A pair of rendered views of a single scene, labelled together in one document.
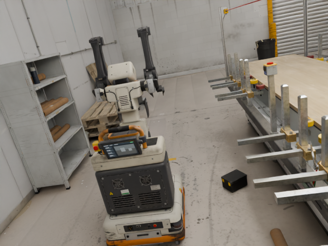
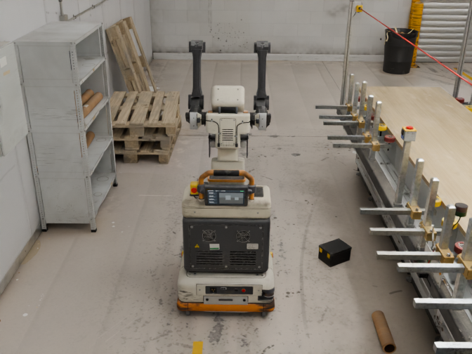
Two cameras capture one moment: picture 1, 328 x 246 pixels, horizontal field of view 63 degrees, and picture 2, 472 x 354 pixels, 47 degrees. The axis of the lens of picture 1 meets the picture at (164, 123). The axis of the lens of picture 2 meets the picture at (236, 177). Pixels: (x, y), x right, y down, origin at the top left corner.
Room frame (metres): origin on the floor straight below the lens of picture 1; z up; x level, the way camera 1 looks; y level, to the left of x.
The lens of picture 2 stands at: (-1.11, 0.64, 2.31)
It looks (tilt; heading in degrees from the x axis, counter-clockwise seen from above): 25 degrees down; 353
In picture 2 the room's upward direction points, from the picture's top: 1 degrees clockwise
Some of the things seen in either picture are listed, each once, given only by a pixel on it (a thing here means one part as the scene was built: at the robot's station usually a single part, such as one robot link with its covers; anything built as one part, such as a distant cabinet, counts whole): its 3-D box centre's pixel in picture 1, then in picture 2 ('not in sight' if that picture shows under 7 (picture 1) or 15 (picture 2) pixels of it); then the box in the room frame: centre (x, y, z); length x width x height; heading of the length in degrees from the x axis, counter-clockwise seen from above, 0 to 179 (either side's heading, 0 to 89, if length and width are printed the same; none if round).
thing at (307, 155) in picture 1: (305, 150); (427, 230); (1.25, -0.71, 0.83); 0.14 x 0.06 x 0.05; 173
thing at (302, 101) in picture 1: (303, 138); (428, 218); (1.28, -0.71, 0.89); 0.04 x 0.04 x 0.48; 83
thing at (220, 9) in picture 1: (227, 44); (350, 56); (3.81, -1.08, 1.20); 0.15 x 0.12 x 1.00; 173
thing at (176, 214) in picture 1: (147, 206); (227, 268); (1.99, 0.29, 0.16); 0.67 x 0.64 x 0.25; 172
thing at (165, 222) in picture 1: (143, 226); (229, 289); (1.66, 0.31, 0.23); 0.41 x 0.02 x 0.08; 82
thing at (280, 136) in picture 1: (273, 137); (397, 211); (1.50, -0.65, 0.82); 0.43 x 0.03 x 0.04; 83
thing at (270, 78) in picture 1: (272, 105); (402, 173); (1.78, -0.78, 0.93); 0.05 x 0.05 x 0.45; 83
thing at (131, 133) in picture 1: (126, 138); (226, 182); (1.88, 0.30, 0.87); 0.23 x 0.15 x 0.11; 82
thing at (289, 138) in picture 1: (288, 133); (413, 210); (1.50, -0.74, 0.82); 0.14 x 0.06 x 0.05; 173
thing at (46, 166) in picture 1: (48, 120); (73, 124); (3.33, 1.44, 0.78); 0.90 x 0.45 x 1.55; 173
